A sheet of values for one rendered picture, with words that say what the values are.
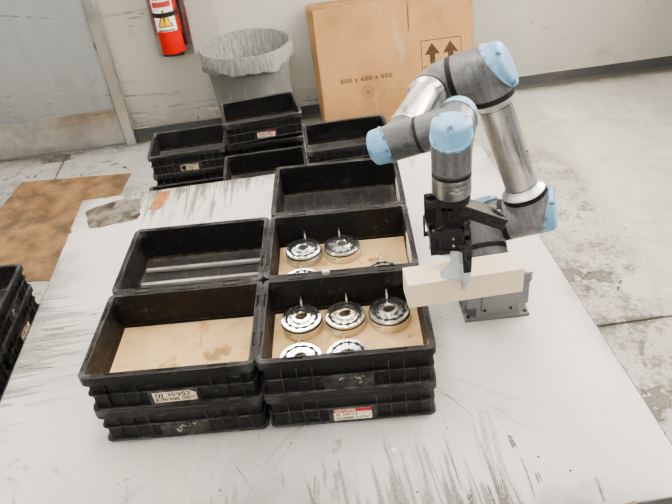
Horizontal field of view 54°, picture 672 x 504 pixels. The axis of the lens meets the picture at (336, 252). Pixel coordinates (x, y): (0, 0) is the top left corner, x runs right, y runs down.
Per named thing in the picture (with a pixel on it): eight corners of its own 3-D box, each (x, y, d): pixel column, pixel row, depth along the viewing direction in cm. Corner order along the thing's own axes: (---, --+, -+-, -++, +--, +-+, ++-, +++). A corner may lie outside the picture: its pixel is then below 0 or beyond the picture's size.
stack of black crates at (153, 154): (238, 177, 379) (226, 122, 359) (237, 204, 354) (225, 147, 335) (169, 187, 378) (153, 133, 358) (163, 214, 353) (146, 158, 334)
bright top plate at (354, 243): (356, 233, 194) (356, 232, 194) (361, 253, 186) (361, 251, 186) (322, 239, 194) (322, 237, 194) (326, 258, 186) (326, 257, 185)
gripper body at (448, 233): (423, 237, 136) (421, 187, 128) (464, 231, 136) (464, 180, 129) (431, 259, 129) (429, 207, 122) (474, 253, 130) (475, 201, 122)
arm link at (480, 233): (470, 254, 191) (463, 209, 195) (516, 244, 185) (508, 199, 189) (457, 247, 181) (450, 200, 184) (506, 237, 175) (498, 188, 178)
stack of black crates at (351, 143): (388, 192, 349) (383, 113, 322) (398, 223, 324) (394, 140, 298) (313, 203, 348) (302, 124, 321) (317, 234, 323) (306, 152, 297)
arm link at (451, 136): (476, 107, 119) (472, 129, 112) (475, 161, 125) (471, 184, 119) (432, 107, 121) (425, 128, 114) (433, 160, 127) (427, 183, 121)
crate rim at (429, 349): (419, 272, 169) (419, 264, 167) (437, 356, 144) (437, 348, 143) (264, 286, 170) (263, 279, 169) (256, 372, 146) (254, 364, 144)
